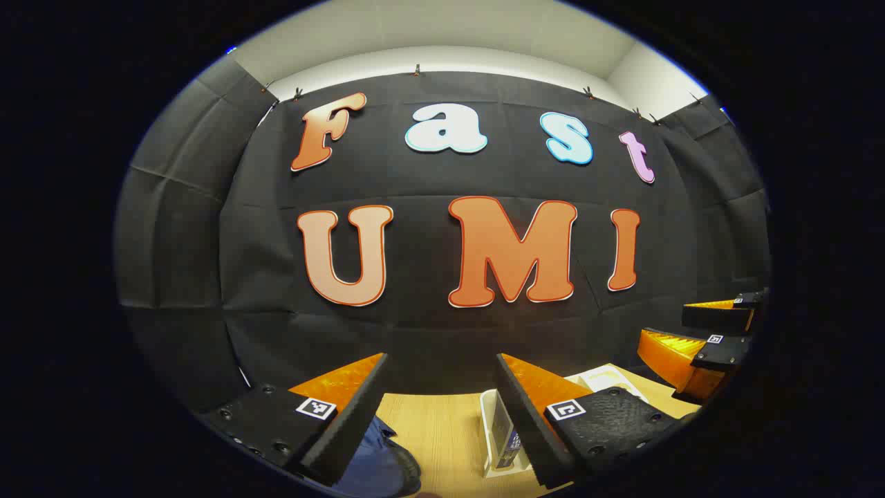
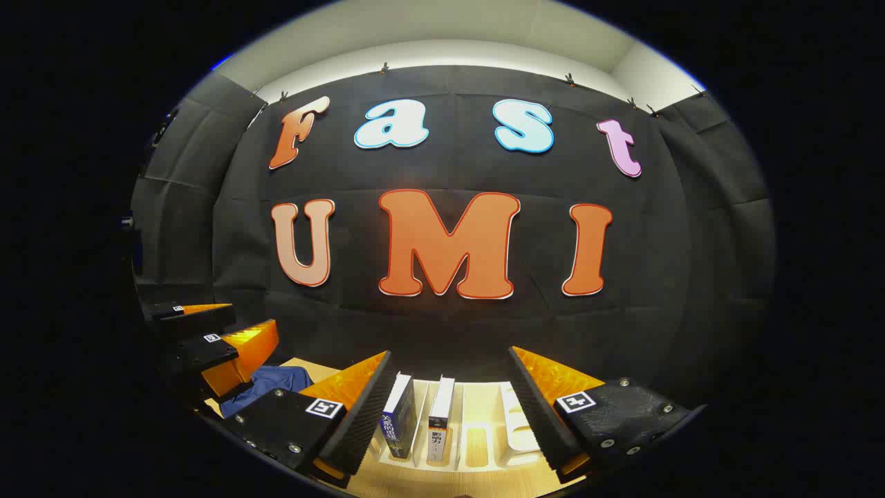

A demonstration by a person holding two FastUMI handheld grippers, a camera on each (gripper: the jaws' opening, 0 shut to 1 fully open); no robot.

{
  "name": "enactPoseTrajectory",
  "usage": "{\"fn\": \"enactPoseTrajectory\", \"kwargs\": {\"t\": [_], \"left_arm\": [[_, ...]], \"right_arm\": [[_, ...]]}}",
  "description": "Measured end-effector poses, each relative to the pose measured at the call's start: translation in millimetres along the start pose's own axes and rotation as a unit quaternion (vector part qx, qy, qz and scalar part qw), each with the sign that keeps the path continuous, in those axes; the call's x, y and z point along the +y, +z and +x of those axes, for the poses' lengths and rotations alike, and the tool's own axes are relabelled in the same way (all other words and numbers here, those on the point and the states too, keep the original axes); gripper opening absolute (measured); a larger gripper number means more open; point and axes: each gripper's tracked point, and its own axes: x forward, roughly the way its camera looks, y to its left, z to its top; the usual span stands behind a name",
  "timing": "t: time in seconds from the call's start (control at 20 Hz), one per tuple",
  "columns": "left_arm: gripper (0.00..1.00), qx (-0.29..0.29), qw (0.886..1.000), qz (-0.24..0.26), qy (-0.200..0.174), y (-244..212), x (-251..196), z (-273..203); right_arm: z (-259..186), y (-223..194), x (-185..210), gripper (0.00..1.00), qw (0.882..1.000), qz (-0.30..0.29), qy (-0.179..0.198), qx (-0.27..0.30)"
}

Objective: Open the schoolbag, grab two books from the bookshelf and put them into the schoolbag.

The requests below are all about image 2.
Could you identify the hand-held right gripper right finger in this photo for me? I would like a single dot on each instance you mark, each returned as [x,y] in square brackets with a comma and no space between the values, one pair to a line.
[543,422]

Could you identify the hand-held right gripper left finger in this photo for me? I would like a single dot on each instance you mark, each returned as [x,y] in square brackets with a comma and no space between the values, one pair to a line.
[366,422]

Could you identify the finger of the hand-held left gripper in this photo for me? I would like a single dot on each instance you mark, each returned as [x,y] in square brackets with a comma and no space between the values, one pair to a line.
[207,353]
[193,321]

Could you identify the white bookshelf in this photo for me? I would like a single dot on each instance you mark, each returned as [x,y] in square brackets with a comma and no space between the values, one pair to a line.
[515,422]

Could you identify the blue cover book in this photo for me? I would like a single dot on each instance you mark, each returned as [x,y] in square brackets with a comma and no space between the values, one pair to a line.
[399,415]

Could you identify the blue schoolbag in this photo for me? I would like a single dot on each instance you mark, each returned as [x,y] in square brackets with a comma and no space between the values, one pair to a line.
[266,384]

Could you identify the white cover book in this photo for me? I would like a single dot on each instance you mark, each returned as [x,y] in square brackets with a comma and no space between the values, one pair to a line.
[440,415]

